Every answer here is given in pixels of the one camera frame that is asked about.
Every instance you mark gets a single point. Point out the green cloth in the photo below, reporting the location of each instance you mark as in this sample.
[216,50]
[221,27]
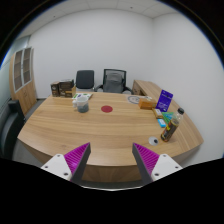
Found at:
[171,122]

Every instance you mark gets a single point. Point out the flat round red coaster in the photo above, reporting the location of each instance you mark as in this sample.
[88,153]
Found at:
[106,109]

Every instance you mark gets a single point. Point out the small blue pack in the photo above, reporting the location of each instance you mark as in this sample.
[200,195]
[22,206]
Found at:
[162,123]

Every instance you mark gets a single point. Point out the sheet with round grey print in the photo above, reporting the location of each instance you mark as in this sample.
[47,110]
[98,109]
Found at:
[134,99]

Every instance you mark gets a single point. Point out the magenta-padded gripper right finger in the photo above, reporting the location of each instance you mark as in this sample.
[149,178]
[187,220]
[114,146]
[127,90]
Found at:
[148,159]

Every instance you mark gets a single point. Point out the wooden side desk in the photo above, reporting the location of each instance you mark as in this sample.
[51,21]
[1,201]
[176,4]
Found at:
[148,88]

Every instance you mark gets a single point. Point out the black sofa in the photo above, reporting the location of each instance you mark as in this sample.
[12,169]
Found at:
[10,130]

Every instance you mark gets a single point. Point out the small yellow box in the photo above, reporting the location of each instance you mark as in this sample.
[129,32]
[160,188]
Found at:
[157,113]

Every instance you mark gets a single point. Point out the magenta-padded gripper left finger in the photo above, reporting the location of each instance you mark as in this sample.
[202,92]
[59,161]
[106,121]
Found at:
[75,159]

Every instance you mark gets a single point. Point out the black box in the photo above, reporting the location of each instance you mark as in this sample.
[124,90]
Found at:
[66,84]

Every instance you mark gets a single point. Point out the teal blue packet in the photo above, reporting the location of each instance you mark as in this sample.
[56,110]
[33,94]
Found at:
[168,116]

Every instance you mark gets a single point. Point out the orange box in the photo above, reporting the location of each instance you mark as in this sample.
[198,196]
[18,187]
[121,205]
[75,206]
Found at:
[146,103]

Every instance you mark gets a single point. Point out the grey backpack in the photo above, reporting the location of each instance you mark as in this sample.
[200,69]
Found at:
[113,83]

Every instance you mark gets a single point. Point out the white and grey mug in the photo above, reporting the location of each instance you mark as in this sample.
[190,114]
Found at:
[82,106]

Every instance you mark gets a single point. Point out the small white round object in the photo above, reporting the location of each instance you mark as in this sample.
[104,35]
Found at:
[153,140]

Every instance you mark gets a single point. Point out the wooden shelf cabinet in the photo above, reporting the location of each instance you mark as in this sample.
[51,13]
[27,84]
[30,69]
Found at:
[25,95]

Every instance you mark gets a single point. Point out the purple standing sign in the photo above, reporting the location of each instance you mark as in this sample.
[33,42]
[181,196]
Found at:
[164,100]

